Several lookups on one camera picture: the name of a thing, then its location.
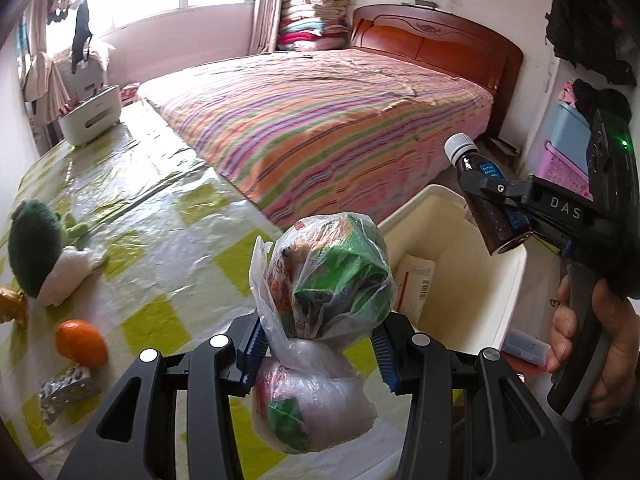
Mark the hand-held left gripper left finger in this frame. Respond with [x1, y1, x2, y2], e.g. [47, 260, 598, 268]
[55, 312, 266, 480]

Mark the plastic bag with green packets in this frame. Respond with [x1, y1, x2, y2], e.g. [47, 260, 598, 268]
[248, 212, 398, 456]

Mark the orange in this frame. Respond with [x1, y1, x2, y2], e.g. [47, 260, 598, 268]
[54, 319, 109, 368]

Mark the brown cardboard box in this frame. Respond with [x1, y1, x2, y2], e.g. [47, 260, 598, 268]
[485, 136, 521, 171]

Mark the yellow brown toy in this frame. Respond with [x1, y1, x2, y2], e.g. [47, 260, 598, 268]
[0, 285, 30, 328]

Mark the dark cloth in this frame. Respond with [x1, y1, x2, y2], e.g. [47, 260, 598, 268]
[570, 77, 633, 123]

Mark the pink striped hanging cloth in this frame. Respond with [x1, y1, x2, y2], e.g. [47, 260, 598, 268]
[25, 52, 71, 126]

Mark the black hanging garment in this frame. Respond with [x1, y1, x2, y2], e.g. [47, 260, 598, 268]
[70, 0, 96, 74]

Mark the pink curtain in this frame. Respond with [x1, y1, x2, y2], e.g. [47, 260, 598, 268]
[250, 0, 286, 53]

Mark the stack of folded quilts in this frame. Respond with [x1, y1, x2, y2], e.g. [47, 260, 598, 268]
[277, 0, 351, 52]

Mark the person's right hand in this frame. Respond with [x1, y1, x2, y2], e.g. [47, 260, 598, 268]
[546, 276, 640, 418]

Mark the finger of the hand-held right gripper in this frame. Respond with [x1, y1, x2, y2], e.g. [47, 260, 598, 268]
[459, 172, 536, 212]
[502, 209, 576, 261]

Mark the pink plastic basket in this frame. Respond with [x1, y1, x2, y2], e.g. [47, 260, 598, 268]
[537, 141, 594, 201]

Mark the blue storage box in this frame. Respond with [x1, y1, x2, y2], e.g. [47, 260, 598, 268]
[540, 101, 594, 176]

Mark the person's right forearm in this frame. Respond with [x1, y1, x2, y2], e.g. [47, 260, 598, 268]
[570, 390, 640, 480]

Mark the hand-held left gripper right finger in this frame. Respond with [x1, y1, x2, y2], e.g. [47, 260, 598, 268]
[370, 312, 563, 480]

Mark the bed with striped sheet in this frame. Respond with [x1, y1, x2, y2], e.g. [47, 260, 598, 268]
[136, 49, 493, 226]

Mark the cloth covered white cabinet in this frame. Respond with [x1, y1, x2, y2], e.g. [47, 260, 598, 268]
[50, 40, 116, 106]

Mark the small hanging laundry bunch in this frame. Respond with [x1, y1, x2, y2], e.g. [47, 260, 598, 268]
[46, 0, 83, 22]

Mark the brown medicine bottle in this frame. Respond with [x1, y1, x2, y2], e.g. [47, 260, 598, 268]
[444, 133, 533, 257]

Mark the red wooden headboard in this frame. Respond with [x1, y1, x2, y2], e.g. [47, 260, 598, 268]
[348, 4, 524, 143]

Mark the green plush toy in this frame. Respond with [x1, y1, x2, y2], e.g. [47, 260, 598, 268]
[9, 200, 108, 308]

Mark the white plastic case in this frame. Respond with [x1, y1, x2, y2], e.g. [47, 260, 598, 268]
[502, 330, 551, 367]

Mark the paper slip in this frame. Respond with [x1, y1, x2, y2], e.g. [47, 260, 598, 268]
[392, 254, 436, 331]

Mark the white plastic basket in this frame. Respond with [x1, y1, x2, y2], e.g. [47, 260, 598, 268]
[59, 85, 124, 149]

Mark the cream plastic bin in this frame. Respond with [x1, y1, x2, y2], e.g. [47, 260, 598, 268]
[377, 184, 528, 356]

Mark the silver blister pack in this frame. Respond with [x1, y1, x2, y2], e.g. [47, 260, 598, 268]
[39, 366, 102, 426]

